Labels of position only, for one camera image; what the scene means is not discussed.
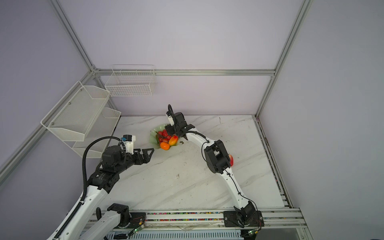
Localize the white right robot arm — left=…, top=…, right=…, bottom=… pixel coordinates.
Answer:
left=156, top=105, right=263, bottom=228

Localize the right aluminium frame post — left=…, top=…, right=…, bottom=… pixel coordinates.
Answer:
left=255, top=0, right=313, bottom=119

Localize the orange yellow fake mango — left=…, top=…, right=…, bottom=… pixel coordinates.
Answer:
left=168, top=136, right=179, bottom=146

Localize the red green fake apple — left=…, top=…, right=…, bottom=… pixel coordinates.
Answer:
left=229, top=154, right=234, bottom=167

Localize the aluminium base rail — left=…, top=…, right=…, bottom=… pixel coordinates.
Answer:
left=53, top=208, right=314, bottom=240

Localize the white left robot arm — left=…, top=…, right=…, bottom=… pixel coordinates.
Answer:
left=49, top=141, right=154, bottom=240

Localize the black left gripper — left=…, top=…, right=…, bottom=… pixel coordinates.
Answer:
left=115, top=147, right=154, bottom=175

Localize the white perforated two-tier shelf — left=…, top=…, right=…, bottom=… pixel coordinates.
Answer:
left=41, top=82, right=121, bottom=157

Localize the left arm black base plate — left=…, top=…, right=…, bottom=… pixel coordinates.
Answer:
left=117, top=212, right=146, bottom=229

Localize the white wire wall basket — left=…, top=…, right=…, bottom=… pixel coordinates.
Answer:
left=105, top=65, right=157, bottom=97

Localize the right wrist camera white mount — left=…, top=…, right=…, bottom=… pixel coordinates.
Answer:
left=167, top=116, right=175, bottom=126

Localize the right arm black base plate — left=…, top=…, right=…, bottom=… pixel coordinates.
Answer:
left=223, top=211, right=265, bottom=228

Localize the green glass fruit bowl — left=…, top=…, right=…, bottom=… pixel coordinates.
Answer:
left=149, top=124, right=179, bottom=150

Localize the red fake grape bunch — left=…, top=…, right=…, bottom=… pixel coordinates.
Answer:
left=157, top=130, right=172, bottom=144

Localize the aluminium frame corner post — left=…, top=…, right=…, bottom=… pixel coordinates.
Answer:
left=48, top=0, right=96, bottom=72

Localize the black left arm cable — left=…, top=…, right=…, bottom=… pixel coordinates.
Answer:
left=81, top=136, right=124, bottom=202

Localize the orange fake orange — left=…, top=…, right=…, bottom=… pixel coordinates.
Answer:
left=160, top=142, right=171, bottom=151

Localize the horizontal aluminium frame bar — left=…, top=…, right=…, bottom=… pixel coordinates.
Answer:
left=94, top=69, right=276, bottom=77

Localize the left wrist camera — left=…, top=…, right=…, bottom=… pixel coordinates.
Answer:
left=121, top=135, right=136, bottom=155

